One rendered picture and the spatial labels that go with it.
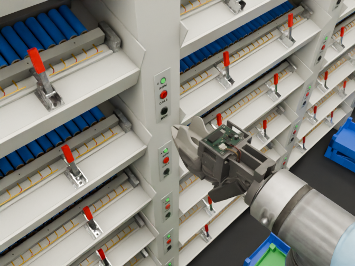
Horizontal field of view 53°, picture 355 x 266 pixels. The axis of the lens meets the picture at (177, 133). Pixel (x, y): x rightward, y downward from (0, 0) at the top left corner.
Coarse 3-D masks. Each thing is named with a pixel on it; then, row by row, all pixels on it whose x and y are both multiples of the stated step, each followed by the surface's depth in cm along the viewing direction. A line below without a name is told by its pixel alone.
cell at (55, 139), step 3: (48, 132) 70; (51, 132) 70; (54, 132) 71; (48, 135) 70; (51, 135) 70; (54, 135) 70; (57, 135) 71; (51, 138) 70; (54, 138) 70; (57, 138) 70; (60, 138) 71; (51, 141) 70; (54, 141) 70; (57, 141) 70; (60, 141) 70; (54, 144) 70; (57, 144) 70
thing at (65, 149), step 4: (64, 148) 64; (68, 148) 64; (64, 152) 64; (68, 152) 64; (68, 156) 65; (72, 156) 65; (68, 160) 65; (72, 160) 66; (72, 164) 66; (72, 168) 66; (76, 168) 67; (72, 172) 68; (76, 172) 67; (76, 176) 68
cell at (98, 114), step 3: (93, 108) 75; (96, 108) 75; (90, 111) 76; (93, 111) 75; (96, 111) 75; (99, 111) 75; (93, 114) 75; (96, 114) 75; (99, 114) 75; (102, 114) 75; (96, 117) 75; (99, 117) 75; (102, 117) 75; (99, 120) 75
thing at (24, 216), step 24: (120, 120) 75; (120, 144) 75; (144, 144) 77; (48, 168) 69; (96, 168) 72; (120, 168) 76; (48, 192) 67; (72, 192) 68; (0, 216) 63; (24, 216) 64; (48, 216) 67; (0, 240) 61
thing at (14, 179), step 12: (108, 120) 74; (84, 132) 72; (96, 132) 72; (72, 144) 70; (84, 144) 73; (96, 144) 73; (48, 156) 68; (24, 168) 66; (36, 168) 66; (0, 180) 63; (12, 180) 64; (24, 180) 67; (0, 192) 63; (0, 204) 63
